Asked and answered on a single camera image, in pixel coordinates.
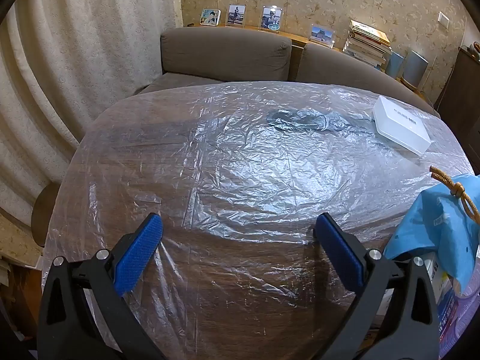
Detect blue drawstring bag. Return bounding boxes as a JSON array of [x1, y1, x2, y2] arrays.
[[383, 165, 480, 297]]

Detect photo frame with blue label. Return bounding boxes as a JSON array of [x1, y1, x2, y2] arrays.
[[259, 5, 284, 32]]

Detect photo frame with teal border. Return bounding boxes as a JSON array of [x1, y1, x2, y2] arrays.
[[200, 8, 221, 27]]

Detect clear plastic table cover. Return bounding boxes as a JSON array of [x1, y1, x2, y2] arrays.
[[41, 80, 475, 360]]

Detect dark crumpled plastic film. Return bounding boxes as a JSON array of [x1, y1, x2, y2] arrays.
[[266, 108, 372, 133]]

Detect brown fabric sofa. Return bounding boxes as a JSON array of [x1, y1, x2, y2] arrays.
[[131, 26, 441, 119]]

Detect white plastic box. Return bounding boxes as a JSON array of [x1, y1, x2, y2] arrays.
[[372, 95, 433, 156]]

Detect photo frame with building picture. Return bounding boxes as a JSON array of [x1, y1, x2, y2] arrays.
[[310, 24, 334, 49]]

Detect small grey-blue cylinder container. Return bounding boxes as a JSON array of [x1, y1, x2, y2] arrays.
[[385, 50, 406, 79]]

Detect round brown stool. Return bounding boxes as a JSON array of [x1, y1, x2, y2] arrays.
[[31, 184, 61, 248]]

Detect dark wooden cabinet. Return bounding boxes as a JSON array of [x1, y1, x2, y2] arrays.
[[435, 47, 480, 154]]

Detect photo frame with standing figure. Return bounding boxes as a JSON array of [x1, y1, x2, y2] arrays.
[[226, 4, 247, 26]]

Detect beige patterned curtain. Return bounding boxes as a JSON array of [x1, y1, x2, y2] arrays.
[[0, 0, 184, 229]]

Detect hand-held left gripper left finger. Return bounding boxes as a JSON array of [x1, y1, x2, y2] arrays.
[[37, 212, 166, 360]]

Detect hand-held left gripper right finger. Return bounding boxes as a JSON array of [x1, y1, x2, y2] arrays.
[[313, 212, 441, 360]]

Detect large grey-blue cylinder container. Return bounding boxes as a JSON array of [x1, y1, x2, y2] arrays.
[[403, 50, 429, 87]]

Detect stack of books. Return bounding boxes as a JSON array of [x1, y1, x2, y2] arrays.
[[342, 19, 392, 72]]

